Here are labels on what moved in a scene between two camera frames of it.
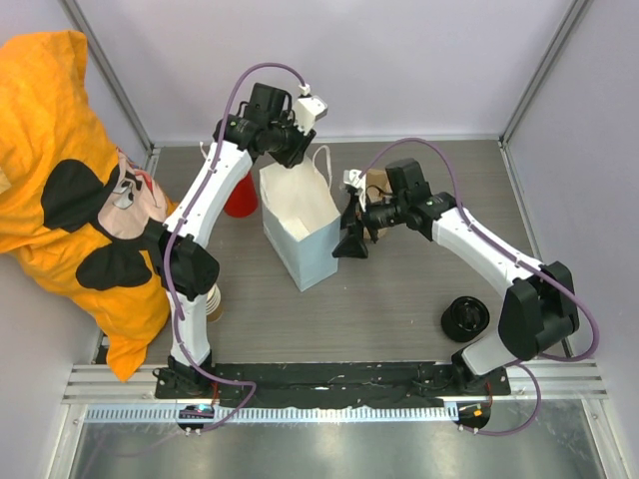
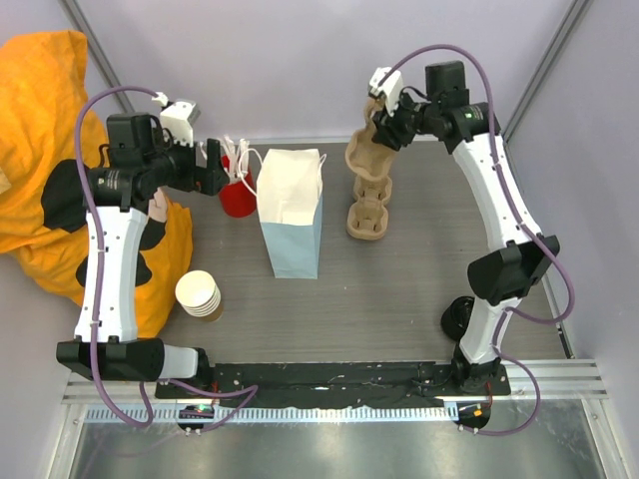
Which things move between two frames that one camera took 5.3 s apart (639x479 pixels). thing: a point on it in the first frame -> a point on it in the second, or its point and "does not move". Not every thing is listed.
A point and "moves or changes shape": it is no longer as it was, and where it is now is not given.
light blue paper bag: [302, 221] moves or changes shape
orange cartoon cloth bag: [74, 207] does not move
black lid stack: [464, 318] does not move
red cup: [243, 201] does not move
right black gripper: [353, 245] -> [387, 130]
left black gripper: [298, 154] -> [210, 179]
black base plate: [417, 382] does not move
